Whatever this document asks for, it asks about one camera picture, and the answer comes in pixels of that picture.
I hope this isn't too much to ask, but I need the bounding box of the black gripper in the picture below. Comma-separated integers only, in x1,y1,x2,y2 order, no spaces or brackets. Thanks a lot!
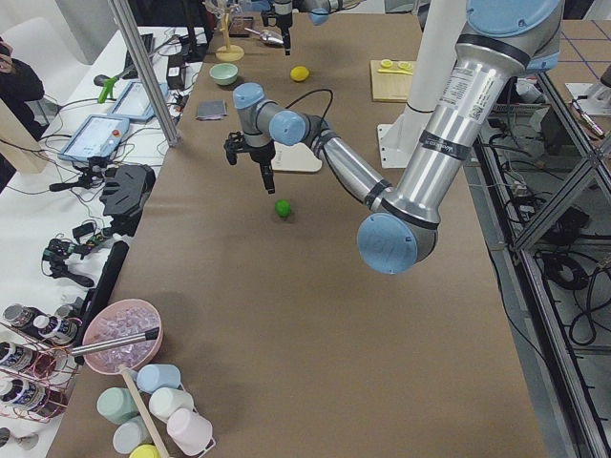
247,140,276,194
275,12,293,56

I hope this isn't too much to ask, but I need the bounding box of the green lime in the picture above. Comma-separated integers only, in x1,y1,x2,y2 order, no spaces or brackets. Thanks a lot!
274,198,292,219

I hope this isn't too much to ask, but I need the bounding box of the yellow lemon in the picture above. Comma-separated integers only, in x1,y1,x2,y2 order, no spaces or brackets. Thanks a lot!
289,66,310,82

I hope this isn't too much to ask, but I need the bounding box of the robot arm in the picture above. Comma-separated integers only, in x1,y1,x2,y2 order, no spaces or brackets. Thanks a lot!
224,1,564,275
266,0,361,56

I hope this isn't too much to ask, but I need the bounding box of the cream rabbit tray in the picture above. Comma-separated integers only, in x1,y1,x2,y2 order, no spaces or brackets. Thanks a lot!
271,142,323,173

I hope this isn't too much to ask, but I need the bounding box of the metal scoop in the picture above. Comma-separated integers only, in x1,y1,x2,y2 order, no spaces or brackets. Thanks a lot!
245,28,284,47

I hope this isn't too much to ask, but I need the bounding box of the wooden banana stand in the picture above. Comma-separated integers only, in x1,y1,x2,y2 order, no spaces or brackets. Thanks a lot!
215,10,244,62

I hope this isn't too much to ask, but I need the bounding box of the mint green bowl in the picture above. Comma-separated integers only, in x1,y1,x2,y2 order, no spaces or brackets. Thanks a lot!
209,63,239,86

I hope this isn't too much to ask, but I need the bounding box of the grey folded cloth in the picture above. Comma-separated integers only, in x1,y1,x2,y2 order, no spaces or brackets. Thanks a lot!
196,100,227,120

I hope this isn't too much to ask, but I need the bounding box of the yellow plastic knife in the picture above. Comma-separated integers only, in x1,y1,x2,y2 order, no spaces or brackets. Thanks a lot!
376,68,413,75

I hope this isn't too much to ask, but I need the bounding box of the wooden cutting board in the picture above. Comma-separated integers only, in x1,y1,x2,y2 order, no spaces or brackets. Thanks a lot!
369,59,416,102

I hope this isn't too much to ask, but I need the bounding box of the black device on desk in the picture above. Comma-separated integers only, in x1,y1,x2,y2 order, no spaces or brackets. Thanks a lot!
99,164,156,238

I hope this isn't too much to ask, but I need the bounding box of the teach pendant tablet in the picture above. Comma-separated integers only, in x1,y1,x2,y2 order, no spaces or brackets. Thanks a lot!
109,80,155,123
58,114,130,163

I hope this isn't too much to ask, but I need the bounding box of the pink bowl of ice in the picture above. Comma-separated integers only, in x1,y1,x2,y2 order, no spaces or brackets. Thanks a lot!
82,299,163,375

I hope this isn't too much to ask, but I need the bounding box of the wooden cup holder stick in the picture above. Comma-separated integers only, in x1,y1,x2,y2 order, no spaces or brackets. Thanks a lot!
119,364,170,458

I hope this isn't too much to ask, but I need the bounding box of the white cup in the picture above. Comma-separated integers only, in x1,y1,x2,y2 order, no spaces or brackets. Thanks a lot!
149,387,195,423

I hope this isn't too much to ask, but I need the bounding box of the pink cup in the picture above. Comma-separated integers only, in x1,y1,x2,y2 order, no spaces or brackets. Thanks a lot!
166,407,216,456

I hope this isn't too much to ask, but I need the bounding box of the green cup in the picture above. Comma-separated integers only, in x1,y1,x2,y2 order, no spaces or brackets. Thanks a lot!
96,387,139,425

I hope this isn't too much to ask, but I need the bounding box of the grey blue cup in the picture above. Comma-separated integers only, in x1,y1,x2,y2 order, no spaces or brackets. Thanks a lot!
113,416,153,454

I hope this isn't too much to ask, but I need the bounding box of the yellow cup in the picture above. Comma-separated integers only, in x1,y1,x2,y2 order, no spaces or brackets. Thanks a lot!
129,444,160,458

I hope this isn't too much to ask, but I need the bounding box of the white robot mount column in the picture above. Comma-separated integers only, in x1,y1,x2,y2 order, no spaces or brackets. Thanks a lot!
378,0,466,169

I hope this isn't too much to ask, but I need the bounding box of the aluminium frame post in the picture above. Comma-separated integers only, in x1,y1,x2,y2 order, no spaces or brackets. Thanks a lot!
108,0,179,147

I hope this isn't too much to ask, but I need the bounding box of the green handled tool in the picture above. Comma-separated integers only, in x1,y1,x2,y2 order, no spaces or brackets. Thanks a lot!
94,67,137,104

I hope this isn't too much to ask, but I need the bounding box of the copper wire bottle rack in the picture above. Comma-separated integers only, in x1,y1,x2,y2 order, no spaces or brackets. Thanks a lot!
1,303,80,423

